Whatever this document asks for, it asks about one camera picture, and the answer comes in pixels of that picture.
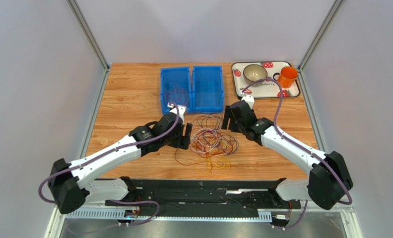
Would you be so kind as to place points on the left aluminium frame post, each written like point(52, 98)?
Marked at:
point(78, 14)

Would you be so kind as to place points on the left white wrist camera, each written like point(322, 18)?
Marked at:
point(179, 110)

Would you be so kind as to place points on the right aluminium frame post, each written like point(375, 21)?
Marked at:
point(327, 22)

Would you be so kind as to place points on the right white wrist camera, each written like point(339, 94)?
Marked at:
point(248, 98)

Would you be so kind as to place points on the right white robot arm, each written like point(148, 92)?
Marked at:
point(328, 176)

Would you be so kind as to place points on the beige ceramic bowl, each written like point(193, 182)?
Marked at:
point(254, 72)

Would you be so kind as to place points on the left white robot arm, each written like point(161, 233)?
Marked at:
point(75, 183)

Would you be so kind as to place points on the aluminium frame post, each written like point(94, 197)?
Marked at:
point(78, 14)
point(327, 22)

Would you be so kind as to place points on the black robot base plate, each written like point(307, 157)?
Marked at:
point(205, 197)

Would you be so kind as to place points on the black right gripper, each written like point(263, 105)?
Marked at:
point(232, 116)

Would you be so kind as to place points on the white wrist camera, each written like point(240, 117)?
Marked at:
point(248, 98)
point(179, 110)

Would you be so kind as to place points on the left blue plastic bin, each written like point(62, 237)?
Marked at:
point(175, 86)

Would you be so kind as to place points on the blue plastic bin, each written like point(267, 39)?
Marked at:
point(175, 86)
point(208, 89)

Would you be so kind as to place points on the right blue plastic bin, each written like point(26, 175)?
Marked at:
point(208, 89)

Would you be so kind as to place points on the slotted cable duct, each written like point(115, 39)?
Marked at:
point(114, 213)

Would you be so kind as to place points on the orange mug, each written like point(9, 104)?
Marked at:
point(286, 77)

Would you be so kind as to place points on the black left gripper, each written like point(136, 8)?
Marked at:
point(183, 142)

